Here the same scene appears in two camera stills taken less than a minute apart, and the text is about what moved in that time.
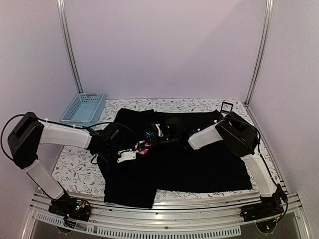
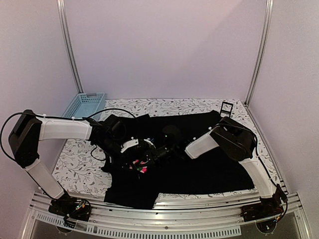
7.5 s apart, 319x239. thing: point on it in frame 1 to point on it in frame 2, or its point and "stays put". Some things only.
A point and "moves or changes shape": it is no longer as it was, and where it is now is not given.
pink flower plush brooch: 140,147 moves or changes shape
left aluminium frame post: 62,11 stays put
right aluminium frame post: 269,13 stays put
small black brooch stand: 225,111 stays put
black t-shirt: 171,165 moves or changes shape
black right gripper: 154,139 to 153,154
